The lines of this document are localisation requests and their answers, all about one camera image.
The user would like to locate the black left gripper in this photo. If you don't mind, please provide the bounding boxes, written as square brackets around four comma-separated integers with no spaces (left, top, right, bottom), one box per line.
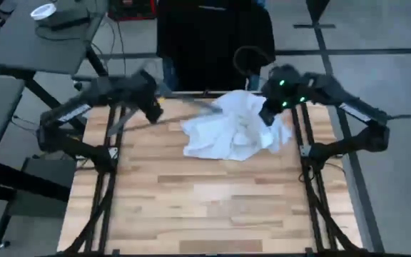
[128,69,165,125]

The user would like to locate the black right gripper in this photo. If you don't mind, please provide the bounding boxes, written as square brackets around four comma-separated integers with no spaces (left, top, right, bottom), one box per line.
[257,64,315,127]

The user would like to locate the white T-shirt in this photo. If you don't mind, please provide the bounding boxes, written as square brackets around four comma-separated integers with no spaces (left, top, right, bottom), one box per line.
[179,89,295,162]

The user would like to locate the black garment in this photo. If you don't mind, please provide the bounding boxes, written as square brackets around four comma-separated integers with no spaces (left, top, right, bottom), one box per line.
[156,0,277,92]

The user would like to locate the red and black toolbox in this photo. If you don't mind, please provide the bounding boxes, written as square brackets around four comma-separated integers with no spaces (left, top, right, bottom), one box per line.
[106,0,158,21]

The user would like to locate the black stand base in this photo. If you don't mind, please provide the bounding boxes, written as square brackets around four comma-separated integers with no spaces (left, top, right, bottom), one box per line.
[293,0,337,29]

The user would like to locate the black flat device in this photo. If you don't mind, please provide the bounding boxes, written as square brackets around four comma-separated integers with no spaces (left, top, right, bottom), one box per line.
[48,14,93,32]

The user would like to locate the white tape roll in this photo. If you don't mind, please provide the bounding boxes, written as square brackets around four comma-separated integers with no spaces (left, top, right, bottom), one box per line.
[30,2,58,21]

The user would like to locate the large grey desk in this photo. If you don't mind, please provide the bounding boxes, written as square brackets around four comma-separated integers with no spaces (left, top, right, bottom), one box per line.
[0,0,111,76]

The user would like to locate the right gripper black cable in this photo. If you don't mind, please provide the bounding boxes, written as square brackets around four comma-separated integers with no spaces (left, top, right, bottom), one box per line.
[233,45,275,76]

